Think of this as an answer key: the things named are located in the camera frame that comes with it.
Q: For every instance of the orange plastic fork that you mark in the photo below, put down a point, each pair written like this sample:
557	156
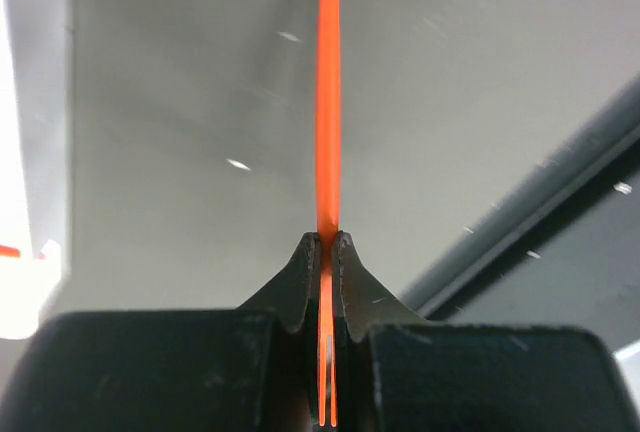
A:
328	194

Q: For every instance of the white divided utensil tray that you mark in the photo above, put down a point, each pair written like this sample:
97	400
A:
35	37

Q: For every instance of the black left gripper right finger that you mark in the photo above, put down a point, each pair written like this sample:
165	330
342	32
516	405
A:
399	372

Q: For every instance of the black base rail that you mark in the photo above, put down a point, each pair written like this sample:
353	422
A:
562	248

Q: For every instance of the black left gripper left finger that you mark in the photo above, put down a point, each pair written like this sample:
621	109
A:
251	368

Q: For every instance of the orange plastic knife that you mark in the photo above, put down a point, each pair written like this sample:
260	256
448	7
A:
11	252

